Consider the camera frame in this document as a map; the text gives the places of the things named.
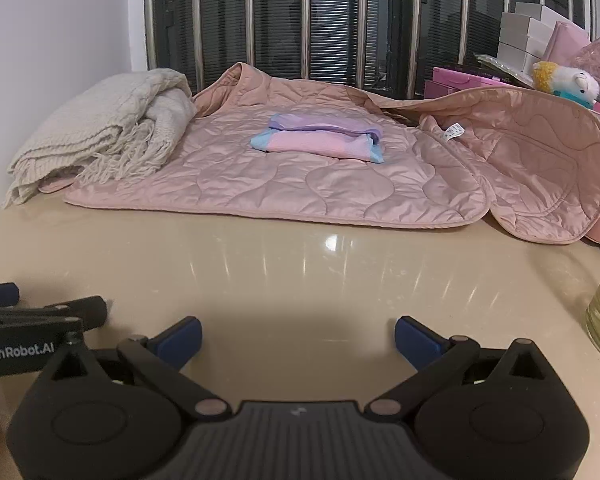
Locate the cream knitted blanket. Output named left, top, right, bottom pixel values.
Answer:
left=2, top=67, right=199, bottom=209

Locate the stainless steel window railing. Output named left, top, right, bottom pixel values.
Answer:
left=145, top=0, right=600, bottom=102

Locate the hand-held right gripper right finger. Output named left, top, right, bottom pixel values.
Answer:
left=366, top=316, right=557, bottom=419

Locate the white and yellow plush toy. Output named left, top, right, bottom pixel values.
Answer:
left=531, top=61, right=600, bottom=107

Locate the pink flat box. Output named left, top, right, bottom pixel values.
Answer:
left=432, top=66, right=508, bottom=84
left=424, top=80, right=482, bottom=102

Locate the pink quilted blanket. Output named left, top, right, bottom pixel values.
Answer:
left=40, top=62, right=600, bottom=247

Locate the stack of white boxes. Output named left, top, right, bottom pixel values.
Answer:
left=497, top=2, right=576, bottom=74

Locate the grey patterned flat package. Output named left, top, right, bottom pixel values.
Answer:
left=472, top=52, right=537, bottom=84

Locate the pink pouch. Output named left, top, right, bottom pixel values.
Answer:
left=545, top=21, right=592, bottom=68

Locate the dark glass window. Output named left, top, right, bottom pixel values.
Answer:
left=145, top=0, right=600, bottom=102

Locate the pink and blue garment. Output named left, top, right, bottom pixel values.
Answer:
left=250, top=112, right=386, bottom=164

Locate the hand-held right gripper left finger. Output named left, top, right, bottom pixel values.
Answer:
left=42, top=316, right=232, bottom=419

